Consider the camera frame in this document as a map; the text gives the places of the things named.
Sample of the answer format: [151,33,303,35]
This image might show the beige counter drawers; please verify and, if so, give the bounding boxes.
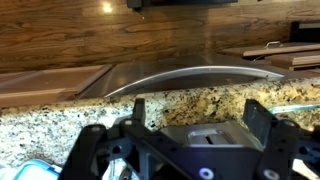
[219,40,320,72]

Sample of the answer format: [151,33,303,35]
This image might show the blue-lidded plastic container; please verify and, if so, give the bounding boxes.
[12,158,64,180]

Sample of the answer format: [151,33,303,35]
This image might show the stainless steel toaster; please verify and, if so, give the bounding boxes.
[111,116,268,180]

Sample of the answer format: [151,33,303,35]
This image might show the curved silver appliance handle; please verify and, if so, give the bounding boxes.
[104,64,285,98]

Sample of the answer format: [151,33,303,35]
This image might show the stainless dishwasher door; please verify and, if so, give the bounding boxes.
[79,54,291,99]

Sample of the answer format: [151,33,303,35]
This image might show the clear glass baking dish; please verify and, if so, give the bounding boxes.
[266,103,320,116]

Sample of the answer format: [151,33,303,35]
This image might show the beige lower cabinets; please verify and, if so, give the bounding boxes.
[0,64,114,108]

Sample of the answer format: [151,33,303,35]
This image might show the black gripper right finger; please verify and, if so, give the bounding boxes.
[243,99,320,180]

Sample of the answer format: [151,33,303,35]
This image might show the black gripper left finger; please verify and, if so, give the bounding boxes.
[59,98,158,180]

